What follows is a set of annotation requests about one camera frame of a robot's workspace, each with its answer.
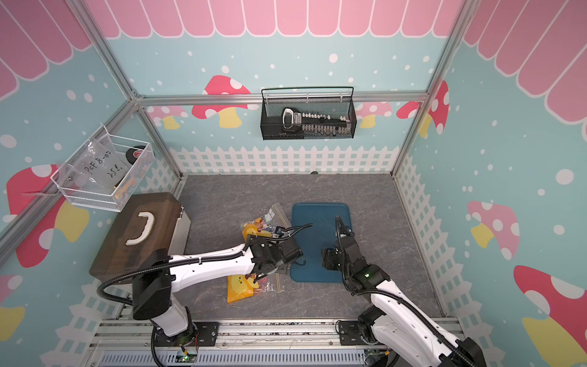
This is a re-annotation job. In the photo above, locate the clear ziploc bag with candies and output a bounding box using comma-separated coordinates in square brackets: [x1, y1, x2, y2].
[241, 203, 291, 240]

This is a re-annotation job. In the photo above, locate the yellow duck ziploc bag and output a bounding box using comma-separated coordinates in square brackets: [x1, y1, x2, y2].
[227, 274, 284, 304]

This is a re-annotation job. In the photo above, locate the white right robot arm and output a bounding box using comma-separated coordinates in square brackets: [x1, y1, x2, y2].
[323, 234, 487, 366]

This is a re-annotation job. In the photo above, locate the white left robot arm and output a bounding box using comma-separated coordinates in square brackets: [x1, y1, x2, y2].
[97, 235, 303, 339]

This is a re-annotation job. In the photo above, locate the teal plastic tray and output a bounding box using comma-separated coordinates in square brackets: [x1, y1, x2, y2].
[290, 203, 352, 283]

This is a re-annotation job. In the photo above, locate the socket wrench set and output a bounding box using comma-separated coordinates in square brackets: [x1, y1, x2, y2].
[281, 108, 354, 139]

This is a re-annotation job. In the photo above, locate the black tape roll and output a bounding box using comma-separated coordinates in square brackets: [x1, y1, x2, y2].
[125, 145, 146, 165]

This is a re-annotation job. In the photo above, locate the brown toolbox with white handle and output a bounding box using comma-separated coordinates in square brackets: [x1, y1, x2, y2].
[89, 192, 191, 281]

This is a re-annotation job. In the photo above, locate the black wire mesh basket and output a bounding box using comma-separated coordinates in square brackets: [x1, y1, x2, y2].
[260, 87, 357, 141]

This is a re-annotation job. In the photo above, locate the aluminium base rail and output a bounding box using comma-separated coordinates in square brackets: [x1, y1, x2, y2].
[86, 316, 473, 367]

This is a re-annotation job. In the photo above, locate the white wire basket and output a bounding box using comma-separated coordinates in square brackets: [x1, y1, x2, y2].
[50, 125, 155, 213]

